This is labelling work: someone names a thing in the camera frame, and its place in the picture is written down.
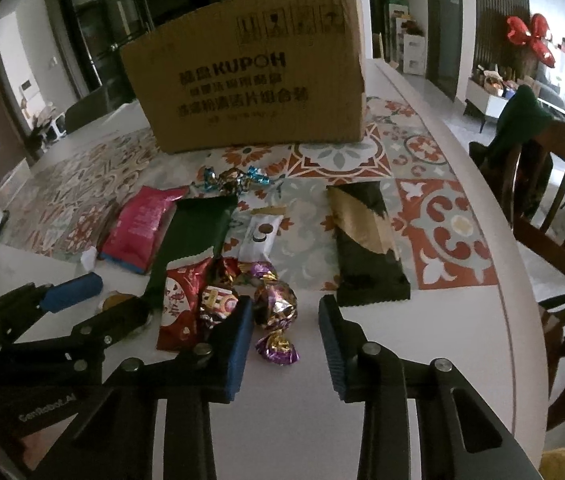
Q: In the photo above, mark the dark green snack packet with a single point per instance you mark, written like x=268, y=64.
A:
x=187, y=230

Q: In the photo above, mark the stack of white boxes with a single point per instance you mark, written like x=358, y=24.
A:
x=412, y=50

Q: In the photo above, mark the red and gold foil candy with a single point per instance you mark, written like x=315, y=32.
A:
x=217, y=300

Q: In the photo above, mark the dark green garment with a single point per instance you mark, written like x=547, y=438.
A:
x=522, y=115

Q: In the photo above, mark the brown wooden chair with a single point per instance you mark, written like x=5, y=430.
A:
x=552, y=250

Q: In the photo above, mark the white cookie snack packet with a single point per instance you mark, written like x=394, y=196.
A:
x=257, y=240

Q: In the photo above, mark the dark dining chair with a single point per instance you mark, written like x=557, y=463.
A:
x=87, y=110

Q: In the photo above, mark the gold foil coin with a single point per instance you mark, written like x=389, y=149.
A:
x=115, y=301

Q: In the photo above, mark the small white wrapper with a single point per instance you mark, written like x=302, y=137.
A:
x=88, y=258

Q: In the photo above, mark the black and gold snack packet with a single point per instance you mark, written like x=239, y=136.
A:
x=367, y=260

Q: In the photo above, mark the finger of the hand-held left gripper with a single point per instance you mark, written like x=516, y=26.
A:
x=122, y=317
x=72, y=292

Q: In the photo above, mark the patterned tile table mat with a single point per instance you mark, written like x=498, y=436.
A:
x=427, y=220

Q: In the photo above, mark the red snack packet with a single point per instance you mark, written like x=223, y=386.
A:
x=177, y=305

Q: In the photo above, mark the blue and brown foil candy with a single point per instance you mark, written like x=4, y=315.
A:
x=232, y=180

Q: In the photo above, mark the purple and gold foil candy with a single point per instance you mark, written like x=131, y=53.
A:
x=275, y=305

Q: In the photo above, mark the brown cardboard box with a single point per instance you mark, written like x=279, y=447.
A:
x=242, y=85

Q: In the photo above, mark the white sideboard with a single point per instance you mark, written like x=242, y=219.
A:
x=487, y=105

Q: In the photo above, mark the dark glass door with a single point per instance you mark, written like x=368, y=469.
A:
x=97, y=25

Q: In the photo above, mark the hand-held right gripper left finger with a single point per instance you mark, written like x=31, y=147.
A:
x=240, y=355

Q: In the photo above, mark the pink snack packet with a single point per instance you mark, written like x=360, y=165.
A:
x=137, y=225

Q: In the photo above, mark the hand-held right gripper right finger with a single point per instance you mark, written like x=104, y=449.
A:
x=332, y=355

